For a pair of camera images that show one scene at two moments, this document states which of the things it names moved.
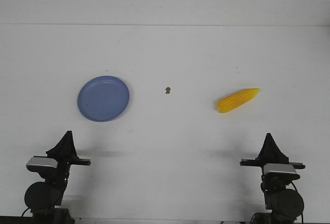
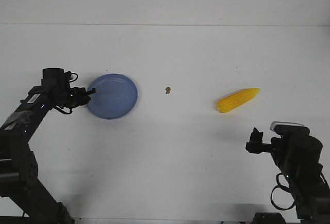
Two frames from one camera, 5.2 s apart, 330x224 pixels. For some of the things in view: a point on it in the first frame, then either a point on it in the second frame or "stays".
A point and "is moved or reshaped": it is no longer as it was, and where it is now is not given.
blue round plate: [103, 98] is moved or reshaped
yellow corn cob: [235, 99] stays
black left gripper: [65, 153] → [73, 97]
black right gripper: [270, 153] → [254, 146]
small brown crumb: [167, 90] stays
